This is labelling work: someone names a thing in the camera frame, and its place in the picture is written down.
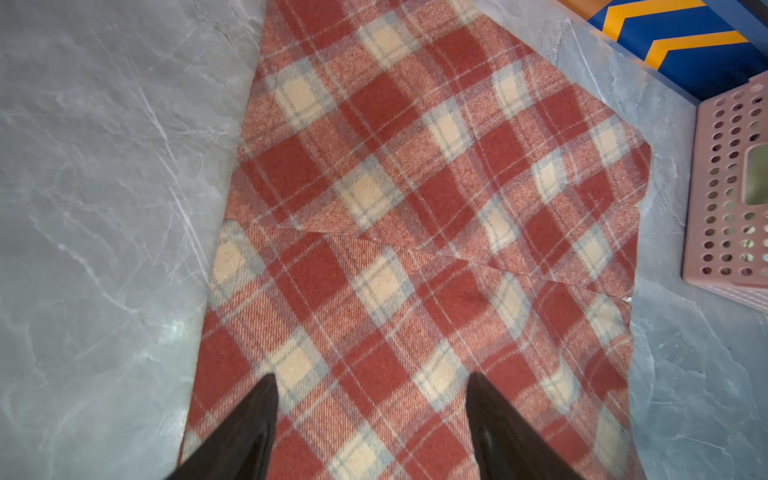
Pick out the red plaid skirt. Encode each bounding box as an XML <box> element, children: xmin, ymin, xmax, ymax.
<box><xmin>180</xmin><ymin>1</ymin><xmax>652</xmax><ymax>479</ymax></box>

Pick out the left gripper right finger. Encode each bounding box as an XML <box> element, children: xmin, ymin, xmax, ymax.
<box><xmin>465</xmin><ymin>372</ymin><xmax>581</xmax><ymax>480</ymax></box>

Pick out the pink perforated plastic basket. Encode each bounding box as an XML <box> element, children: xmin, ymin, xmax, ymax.
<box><xmin>682</xmin><ymin>73</ymin><xmax>767</xmax><ymax>311</ymax></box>

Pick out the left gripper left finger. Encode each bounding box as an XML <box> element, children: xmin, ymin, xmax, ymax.
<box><xmin>168</xmin><ymin>373</ymin><xmax>279</xmax><ymax>480</ymax></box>

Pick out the olive green skirt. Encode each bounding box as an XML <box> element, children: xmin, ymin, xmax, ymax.
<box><xmin>743</xmin><ymin>144</ymin><xmax>768</xmax><ymax>206</ymax></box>

